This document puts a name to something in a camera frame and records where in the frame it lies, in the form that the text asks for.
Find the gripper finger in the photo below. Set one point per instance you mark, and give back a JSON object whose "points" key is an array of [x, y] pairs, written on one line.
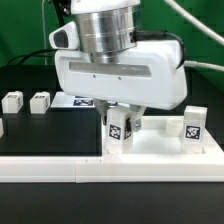
{"points": [[136, 113], [102, 107]]}

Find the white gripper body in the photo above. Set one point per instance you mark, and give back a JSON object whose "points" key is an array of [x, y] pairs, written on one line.
{"points": [[149, 74]]}

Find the white square tabletop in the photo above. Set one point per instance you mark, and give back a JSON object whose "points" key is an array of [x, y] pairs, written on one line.
{"points": [[162, 135]]}

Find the white sheet with AprilTags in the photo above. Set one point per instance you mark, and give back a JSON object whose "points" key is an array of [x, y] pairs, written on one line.
{"points": [[62, 100]]}

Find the white part at left edge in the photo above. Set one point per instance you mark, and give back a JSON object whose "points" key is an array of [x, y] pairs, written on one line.
{"points": [[1, 128]]}

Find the white L-shaped obstacle fence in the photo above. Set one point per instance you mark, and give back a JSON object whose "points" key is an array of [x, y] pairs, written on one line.
{"points": [[113, 168]]}

